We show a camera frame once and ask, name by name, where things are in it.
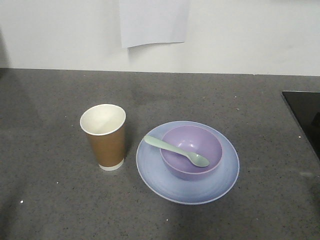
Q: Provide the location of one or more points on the pale green ceramic spoon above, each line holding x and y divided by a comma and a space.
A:
195, 158

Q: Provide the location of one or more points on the brown paper cup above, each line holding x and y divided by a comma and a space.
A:
104, 126

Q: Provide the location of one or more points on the light blue plate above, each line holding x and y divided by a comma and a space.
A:
160, 180

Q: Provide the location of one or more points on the white paper sheet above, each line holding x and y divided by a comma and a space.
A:
144, 22

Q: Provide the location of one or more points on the black induction cooktop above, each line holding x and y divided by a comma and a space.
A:
305, 106

